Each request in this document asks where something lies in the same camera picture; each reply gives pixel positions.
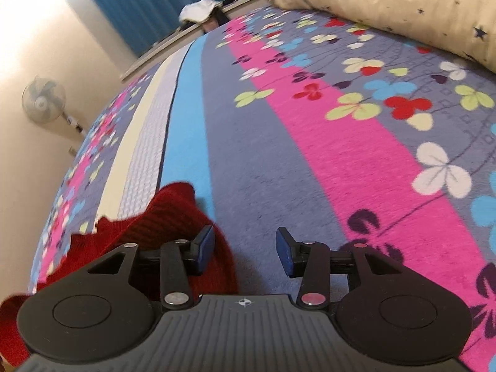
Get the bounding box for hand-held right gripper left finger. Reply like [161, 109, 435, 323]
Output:
[82, 225, 216, 311]

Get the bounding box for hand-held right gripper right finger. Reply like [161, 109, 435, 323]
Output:
[275, 226, 402, 311]

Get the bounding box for red knit sweater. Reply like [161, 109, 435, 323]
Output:
[0, 181, 239, 367]

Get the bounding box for dark clothes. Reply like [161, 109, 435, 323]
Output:
[201, 7, 231, 32]

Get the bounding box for floral striped blanket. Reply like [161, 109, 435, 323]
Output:
[26, 3, 496, 372]

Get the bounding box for white window sill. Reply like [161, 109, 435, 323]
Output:
[119, 0, 262, 83]

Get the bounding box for white standing fan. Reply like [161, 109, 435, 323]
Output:
[21, 77, 88, 139]

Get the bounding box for white cloth pile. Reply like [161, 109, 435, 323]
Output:
[179, 0, 224, 24]

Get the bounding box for blue curtain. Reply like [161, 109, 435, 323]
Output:
[72, 0, 250, 57]

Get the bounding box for cream star print quilt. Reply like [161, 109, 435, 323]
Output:
[257, 0, 496, 72]

